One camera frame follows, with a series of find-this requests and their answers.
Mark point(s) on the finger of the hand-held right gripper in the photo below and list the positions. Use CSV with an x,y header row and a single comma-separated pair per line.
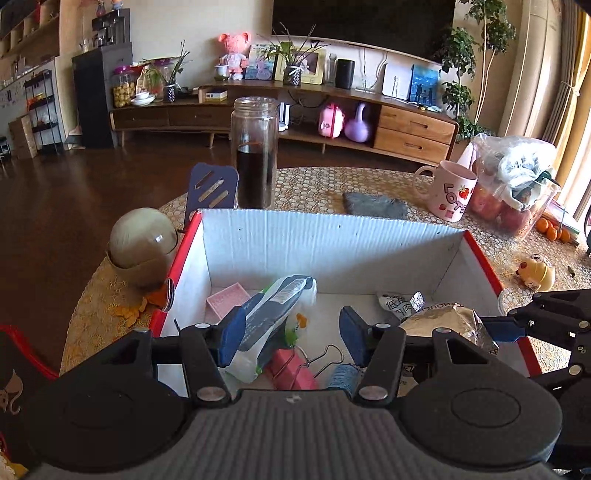
x,y
577,374
505,330

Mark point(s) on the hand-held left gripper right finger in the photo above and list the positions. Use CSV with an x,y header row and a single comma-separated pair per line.
x,y
353,332

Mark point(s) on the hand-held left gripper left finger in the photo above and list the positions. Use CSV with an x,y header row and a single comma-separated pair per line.
x,y
233,330

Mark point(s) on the small pink tray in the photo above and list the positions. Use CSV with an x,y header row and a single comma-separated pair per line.
x,y
226,300

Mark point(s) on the white and blue snack packet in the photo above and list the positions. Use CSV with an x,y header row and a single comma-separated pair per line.
x,y
272,318

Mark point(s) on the blue thread spool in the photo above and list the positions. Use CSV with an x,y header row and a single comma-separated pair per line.
x,y
341,376

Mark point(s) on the silver snack packet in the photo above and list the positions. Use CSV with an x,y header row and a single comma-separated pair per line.
x,y
397,304

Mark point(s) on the gold foil packet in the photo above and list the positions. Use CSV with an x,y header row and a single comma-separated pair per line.
x,y
443,321

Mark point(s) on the pink binder clip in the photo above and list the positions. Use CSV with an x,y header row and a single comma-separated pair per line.
x,y
288,369

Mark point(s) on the white cardboard box red rim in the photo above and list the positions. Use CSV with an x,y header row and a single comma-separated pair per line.
x,y
323,258

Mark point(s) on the round beige desktop bin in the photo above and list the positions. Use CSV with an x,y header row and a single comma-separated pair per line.
x,y
138,240

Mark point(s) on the yellow toy figurine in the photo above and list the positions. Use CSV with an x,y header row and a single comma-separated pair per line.
x,y
535,274

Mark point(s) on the white striped cat figurine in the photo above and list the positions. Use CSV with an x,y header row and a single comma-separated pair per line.
x,y
535,257

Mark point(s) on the orange peel piece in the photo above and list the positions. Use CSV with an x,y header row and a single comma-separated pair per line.
x,y
131,311
158,295

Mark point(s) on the row of tangerines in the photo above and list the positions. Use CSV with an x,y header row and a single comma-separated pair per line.
x,y
551,230

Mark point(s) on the red apple in foam net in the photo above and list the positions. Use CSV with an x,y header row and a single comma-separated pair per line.
x,y
485,198
510,218

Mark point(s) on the clear fruit container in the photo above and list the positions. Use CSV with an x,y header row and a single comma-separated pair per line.
x,y
542,210

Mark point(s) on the grey cloth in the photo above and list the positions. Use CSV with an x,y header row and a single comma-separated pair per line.
x,y
374,206

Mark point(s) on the pink strawberry mug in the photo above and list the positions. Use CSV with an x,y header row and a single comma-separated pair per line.
x,y
450,194

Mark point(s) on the blue slotted spatula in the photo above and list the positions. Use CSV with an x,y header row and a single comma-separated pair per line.
x,y
226,177

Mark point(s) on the tall glass jar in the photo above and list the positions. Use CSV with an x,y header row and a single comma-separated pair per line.
x,y
254,175

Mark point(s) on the crumpled clear plastic bag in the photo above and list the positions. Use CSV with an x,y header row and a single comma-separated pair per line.
x,y
508,152

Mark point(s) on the wooden television cabinet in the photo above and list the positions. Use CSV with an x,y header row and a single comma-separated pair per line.
x,y
406,138

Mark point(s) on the pink toy case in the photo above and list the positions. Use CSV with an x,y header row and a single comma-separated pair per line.
x,y
330,121

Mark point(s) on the white upright device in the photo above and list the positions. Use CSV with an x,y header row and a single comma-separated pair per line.
x,y
282,117

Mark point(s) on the black chair with red trim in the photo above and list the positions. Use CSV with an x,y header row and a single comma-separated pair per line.
x,y
18,369

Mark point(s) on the yellow flat box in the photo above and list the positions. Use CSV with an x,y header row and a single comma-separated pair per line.
x,y
213,95

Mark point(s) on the dark vase with stems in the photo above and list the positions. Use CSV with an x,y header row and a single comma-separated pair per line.
x,y
169,92

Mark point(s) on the white bowl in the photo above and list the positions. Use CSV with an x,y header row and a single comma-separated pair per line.
x,y
142,99

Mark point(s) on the white panel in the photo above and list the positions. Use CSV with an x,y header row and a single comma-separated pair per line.
x,y
397,81

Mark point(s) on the blue picture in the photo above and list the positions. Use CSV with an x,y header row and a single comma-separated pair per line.
x,y
425,85

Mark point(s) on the small white cup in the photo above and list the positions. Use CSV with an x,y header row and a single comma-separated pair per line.
x,y
221,72

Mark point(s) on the black speaker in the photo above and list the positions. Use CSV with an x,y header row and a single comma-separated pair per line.
x,y
345,74

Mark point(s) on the long-leaved potted plant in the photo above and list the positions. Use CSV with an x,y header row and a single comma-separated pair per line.
x,y
291,76

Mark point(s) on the jar of yellow balls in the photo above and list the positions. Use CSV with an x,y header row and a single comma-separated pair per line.
x,y
123,92

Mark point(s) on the red-lidded jar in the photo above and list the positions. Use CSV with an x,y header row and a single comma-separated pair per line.
x,y
152,81

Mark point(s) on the beige curtain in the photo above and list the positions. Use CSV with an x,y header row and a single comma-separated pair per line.
x,y
531,69

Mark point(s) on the black cabinet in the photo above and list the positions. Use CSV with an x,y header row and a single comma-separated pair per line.
x,y
94,106

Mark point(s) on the purple picture card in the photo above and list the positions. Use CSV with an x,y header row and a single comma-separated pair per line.
x,y
261,64

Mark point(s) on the pink doll figure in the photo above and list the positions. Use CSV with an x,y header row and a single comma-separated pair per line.
x,y
233,55

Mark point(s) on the green leafy houseplant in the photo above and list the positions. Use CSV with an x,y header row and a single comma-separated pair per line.
x,y
457,50

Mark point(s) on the brown cardboard carton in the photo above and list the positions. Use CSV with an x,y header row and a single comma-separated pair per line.
x,y
23,136

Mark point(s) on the black television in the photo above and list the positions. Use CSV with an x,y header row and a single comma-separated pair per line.
x,y
364,23

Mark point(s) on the black coffee machine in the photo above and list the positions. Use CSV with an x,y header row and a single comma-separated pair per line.
x,y
108,27

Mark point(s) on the yellow-green photo frame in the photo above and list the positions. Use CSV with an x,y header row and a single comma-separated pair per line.
x,y
314,64

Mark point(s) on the wooden wall shelf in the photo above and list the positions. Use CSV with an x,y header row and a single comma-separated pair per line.
x,y
27,44

